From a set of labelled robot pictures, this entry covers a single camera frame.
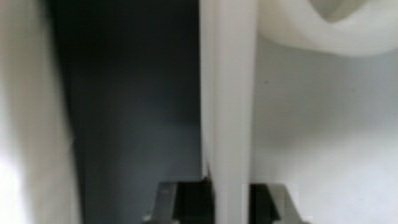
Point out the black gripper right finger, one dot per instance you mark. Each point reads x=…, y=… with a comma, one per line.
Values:
x=272, y=209

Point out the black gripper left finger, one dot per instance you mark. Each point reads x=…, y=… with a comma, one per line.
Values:
x=183, y=204

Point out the white square tabletop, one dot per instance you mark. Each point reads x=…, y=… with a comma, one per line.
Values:
x=298, y=98

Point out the white U-shaped obstacle frame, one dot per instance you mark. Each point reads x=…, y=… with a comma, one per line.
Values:
x=37, y=178

